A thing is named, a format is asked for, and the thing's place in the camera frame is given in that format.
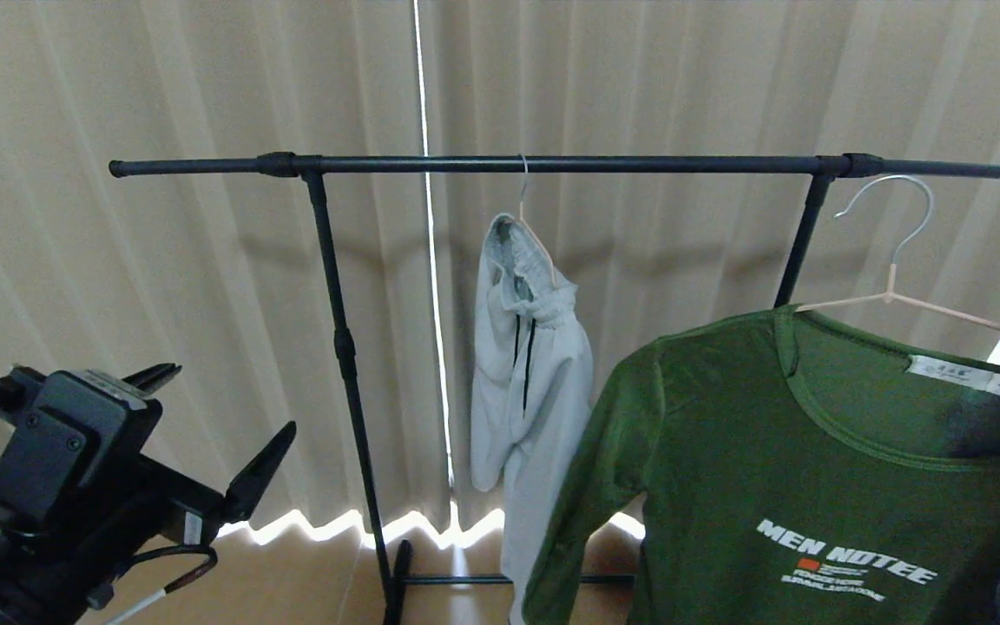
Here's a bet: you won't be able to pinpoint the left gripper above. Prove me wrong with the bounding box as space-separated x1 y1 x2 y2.
0 363 298 625

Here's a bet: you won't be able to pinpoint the pale grey shorts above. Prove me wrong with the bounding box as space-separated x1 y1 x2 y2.
470 213 595 625

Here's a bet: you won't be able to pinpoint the pink clothes hanger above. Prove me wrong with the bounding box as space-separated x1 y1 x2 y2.
795 175 1000 352
500 156 560 287

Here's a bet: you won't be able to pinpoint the green garment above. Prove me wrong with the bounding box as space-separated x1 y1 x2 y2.
522 306 1000 625

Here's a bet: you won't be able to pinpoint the black clothes rack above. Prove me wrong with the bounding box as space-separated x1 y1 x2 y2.
108 152 1000 625

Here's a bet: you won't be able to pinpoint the beige curtain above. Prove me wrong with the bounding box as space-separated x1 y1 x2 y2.
0 0 1000 548

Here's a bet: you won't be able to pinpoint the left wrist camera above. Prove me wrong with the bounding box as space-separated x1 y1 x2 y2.
0 366 164 526

